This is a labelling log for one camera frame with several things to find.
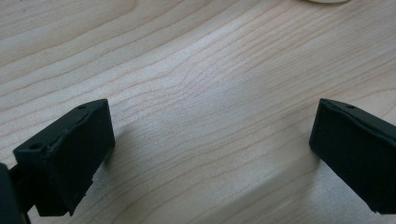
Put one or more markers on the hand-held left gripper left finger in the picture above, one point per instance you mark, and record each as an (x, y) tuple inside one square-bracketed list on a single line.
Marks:
[(67, 161)]

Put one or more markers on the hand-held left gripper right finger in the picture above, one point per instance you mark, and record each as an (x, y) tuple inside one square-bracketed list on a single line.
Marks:
[(358, 155)]

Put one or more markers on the small white cup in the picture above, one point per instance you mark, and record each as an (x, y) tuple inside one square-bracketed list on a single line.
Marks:
[(328, 1)]

